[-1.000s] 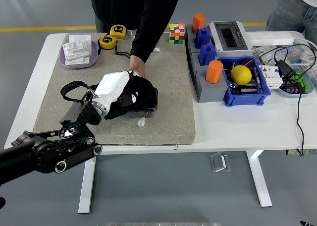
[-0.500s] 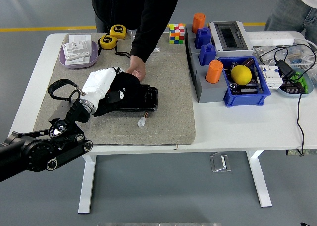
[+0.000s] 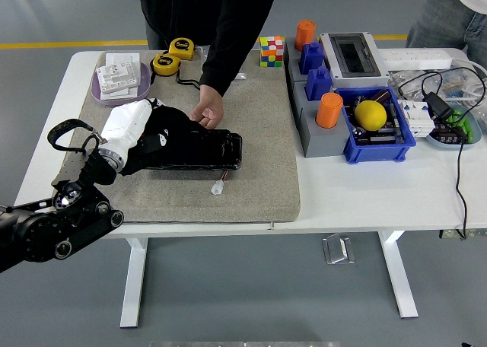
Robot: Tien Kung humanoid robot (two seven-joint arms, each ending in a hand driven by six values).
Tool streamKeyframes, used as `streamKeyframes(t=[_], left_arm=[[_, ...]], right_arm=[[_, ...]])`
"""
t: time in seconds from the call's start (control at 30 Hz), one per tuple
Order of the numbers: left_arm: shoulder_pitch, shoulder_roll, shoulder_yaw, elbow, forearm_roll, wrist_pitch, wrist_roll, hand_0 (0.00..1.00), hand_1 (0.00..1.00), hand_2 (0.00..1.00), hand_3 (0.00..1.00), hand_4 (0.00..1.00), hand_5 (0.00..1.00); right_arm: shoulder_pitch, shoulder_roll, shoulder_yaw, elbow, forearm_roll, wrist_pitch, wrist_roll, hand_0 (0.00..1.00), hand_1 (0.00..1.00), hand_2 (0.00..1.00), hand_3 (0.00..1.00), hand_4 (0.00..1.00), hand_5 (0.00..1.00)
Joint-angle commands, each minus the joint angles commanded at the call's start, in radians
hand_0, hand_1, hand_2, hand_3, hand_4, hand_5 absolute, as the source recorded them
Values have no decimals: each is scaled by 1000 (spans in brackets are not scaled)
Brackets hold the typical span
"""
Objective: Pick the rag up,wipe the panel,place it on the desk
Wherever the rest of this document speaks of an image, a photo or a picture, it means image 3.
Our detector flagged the blue plastic bin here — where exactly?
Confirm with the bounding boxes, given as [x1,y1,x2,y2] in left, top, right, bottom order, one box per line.
[334,87,417,165]

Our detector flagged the glossy black panel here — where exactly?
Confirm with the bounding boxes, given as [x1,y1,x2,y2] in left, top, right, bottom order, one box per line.
[146,128,244,172]

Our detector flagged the white table leg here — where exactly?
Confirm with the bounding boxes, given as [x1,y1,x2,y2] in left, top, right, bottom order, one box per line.
[119,237,148,329]
[377,231,419,320]

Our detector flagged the yellow tape measure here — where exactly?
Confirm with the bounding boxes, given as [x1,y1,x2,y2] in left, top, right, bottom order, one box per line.
[151,53,182,76]
[168,37,196,61]

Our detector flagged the yellow lemon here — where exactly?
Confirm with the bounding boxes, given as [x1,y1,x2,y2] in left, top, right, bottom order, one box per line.
[354,100,388,131]

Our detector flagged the white connector with wires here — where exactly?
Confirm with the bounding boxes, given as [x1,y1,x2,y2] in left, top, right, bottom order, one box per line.
[211,170,231,197]

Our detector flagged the orange cylinder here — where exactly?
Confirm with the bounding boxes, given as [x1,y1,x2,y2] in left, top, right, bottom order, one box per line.
[294,19,317,52]
[315,92,345,129]

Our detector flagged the metal under-table bracket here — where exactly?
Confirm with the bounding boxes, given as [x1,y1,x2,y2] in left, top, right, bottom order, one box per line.
[439,228,487,240]

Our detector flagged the green plastic part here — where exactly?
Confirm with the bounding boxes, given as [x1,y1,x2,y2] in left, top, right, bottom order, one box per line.
[447,110,476,145]

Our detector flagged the purple plastic tray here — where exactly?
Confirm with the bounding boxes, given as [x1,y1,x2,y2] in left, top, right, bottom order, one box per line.
[90,61,153,107]

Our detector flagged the person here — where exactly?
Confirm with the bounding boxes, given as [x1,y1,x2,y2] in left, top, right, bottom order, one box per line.
[139,0,281,97]
[405,0,487,65]

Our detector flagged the black power cord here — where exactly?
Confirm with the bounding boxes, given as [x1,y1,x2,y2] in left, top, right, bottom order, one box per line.
[397,65,487,241]

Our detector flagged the black tape measure strap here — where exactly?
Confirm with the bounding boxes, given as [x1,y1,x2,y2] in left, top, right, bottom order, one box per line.
[174,59,202,90]

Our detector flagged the white power strip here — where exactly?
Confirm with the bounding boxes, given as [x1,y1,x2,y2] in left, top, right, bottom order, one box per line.
[378,48,454,70]

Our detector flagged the white cable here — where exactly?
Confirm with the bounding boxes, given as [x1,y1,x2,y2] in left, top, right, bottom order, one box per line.
[450,57,487,97]

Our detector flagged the black power adapter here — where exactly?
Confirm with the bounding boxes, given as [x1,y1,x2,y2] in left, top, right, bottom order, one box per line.
[423,91,456,122]

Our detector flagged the light blue dish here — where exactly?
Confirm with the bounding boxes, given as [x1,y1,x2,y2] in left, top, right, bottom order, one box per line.
[425,103,483,151]

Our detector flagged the clear bag of white rings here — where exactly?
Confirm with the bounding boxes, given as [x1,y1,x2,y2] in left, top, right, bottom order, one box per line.
[388,69,424,97]

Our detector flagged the clear bag of small parts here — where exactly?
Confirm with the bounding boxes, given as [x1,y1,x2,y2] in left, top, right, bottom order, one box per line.
[437,71,477,100]

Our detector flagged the grey block holder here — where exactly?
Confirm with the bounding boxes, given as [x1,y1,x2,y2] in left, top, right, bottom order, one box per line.
[284,37,333,94]
[291,81,352,159]

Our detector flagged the person's left hand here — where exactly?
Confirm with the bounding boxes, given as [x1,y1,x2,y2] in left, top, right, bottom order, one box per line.
[188,84,224,129]

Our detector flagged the white circuit breaker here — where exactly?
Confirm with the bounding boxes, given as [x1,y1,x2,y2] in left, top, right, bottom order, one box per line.
[397,99,435,138]

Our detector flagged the metal floor box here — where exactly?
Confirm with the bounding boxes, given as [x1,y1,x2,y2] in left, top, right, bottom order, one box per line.
[322,232,356,265]

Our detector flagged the white flat wall plate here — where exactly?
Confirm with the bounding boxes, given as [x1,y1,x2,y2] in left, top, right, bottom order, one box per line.
[99,84,140,100]
[105,52,142,72]

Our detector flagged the colourful puzzle cube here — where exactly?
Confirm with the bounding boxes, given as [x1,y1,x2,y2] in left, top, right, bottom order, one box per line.
[259,36,285,68]

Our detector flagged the grey electrical box clear lid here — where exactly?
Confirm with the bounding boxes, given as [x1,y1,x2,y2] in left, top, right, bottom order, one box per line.
[318,32,391,90]

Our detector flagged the dark circuit board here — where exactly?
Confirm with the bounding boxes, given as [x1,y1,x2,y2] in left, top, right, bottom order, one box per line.
[349,94,406,146]

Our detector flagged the white switch module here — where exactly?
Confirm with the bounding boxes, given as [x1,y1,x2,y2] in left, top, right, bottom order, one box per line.
[95,62,140,94]

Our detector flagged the grey-brown mat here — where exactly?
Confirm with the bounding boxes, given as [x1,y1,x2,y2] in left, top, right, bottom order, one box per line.
[69,49,302,225]

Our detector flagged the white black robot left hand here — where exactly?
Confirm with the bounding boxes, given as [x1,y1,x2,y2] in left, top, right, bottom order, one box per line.
[99,97,169,158]

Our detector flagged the blue stepped block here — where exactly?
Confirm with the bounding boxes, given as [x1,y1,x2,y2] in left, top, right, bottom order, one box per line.
[305,66,334,102]
[298,41,326,76]

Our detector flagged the dark terminal block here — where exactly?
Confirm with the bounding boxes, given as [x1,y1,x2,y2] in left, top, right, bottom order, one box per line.
[433,122,469,145]

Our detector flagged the black rag with red tag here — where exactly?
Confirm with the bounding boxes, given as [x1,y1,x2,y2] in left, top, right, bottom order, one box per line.
[119,102,202,177]

